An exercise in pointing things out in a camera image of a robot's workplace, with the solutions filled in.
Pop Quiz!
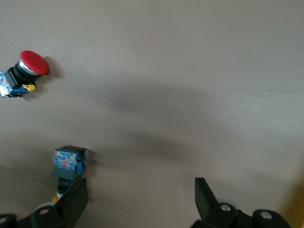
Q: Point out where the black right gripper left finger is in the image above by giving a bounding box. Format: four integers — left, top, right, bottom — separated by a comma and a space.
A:
0, 178, 88, 228

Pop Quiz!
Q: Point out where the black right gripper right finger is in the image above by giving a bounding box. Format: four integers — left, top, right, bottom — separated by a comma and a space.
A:
190, 177, 292, 228

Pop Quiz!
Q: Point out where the yellow mushroom push button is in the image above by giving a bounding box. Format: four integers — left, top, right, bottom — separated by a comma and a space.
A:
51, 145, 89, 202

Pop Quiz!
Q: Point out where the yellow plastic tray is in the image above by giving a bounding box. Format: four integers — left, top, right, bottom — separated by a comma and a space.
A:
288, 182, 304, 228

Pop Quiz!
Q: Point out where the red mushroom push button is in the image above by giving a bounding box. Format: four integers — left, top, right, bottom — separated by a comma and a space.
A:
0, 49, 50, 98

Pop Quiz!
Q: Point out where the brown table mat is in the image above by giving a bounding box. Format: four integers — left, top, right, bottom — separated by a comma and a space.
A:
0, 0, 304, 228

